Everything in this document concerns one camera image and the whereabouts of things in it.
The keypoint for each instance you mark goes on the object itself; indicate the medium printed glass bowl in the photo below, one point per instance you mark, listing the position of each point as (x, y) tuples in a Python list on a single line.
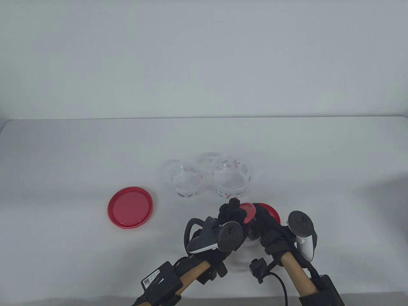
[(185, 180)]

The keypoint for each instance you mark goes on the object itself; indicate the large red round lid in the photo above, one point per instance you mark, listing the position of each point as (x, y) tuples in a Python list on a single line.
[(130, 207)]

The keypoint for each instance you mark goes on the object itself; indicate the person's right forearm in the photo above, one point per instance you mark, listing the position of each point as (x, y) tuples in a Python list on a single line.
[(297, 273)]

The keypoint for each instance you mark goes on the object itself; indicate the grey left hand controller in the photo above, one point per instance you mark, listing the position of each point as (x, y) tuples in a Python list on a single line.
[(223, 237)]

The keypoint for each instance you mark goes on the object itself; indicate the small black camera mount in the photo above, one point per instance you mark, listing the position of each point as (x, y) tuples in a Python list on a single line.
[(258, 269)]

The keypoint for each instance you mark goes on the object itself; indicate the white right hand controller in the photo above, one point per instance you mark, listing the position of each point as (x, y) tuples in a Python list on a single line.
[(304, 237)]

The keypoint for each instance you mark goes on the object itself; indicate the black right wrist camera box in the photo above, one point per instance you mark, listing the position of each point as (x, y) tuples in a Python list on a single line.
[(322, 293)]

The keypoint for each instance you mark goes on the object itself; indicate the small clear glass bowl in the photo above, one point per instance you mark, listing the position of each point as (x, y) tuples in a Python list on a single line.
[(253, 237)]

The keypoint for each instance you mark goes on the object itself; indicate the large printed glass bowl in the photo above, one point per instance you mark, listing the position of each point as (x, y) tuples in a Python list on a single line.
[(231, 180)]

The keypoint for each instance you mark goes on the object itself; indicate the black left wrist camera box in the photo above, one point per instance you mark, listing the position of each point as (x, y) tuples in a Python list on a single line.
[(161, 282)]

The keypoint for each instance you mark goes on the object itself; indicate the person's left forearm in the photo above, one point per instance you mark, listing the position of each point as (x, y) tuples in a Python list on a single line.
[(194, 276)]

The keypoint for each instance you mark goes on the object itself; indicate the person's right hand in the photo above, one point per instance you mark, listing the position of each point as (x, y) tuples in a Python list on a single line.
[(271, 232)]

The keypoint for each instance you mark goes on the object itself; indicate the person's left hand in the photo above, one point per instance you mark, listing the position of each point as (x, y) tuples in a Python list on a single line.
[(229, 211)]

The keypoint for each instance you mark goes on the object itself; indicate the person's left fingers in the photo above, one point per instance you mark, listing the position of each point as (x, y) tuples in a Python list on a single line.
[(230, 208)]

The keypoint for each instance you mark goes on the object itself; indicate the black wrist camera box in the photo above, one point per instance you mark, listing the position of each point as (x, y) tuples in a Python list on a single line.
[(161, 282), (322, 293)]

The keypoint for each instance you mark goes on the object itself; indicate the medium red round lid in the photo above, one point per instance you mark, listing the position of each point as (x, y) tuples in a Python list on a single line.
[(271, 213)]

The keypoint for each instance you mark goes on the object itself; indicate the small red round lid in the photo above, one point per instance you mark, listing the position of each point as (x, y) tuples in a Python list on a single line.
[(248, 213)]

